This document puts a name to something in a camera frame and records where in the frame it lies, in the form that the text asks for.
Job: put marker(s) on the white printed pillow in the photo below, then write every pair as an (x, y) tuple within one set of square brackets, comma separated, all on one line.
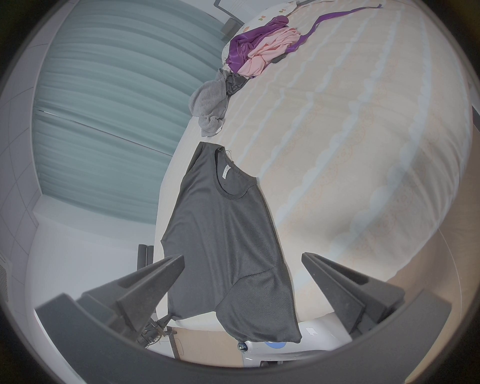
[(230, 52)]

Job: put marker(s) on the black shiny garment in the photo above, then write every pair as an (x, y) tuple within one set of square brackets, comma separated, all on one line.
[(236, 80)]

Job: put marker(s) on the blue-green curtain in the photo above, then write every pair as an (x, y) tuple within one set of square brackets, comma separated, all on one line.
[(131, 67), (105, 168)]

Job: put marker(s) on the grey garment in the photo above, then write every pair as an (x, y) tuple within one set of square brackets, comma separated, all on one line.
[(210, 101)]

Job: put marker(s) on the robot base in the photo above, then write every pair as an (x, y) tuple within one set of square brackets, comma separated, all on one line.
[(322, 333)]

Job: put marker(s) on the bed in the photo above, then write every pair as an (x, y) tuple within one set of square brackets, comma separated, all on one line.
[(375, 150)]

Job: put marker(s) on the black T-shirt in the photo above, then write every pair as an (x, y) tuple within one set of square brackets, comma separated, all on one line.
[(225, 243)]

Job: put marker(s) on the purple garment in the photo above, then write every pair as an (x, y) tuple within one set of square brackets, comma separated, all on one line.
[(243, 48)]

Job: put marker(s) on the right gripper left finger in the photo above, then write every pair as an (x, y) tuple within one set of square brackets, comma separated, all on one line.
[(138, 296)]

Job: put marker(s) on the grey bedside table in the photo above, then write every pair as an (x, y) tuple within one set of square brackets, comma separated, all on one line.
[(229, 29)]

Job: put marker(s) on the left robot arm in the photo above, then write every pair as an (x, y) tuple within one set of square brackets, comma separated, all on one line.
[(155, 332)]

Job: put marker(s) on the pink garment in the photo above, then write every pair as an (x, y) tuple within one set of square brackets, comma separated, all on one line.
[(273, 48)]

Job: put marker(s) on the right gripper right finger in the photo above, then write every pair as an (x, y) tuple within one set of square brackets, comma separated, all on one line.
[(345, 296)]

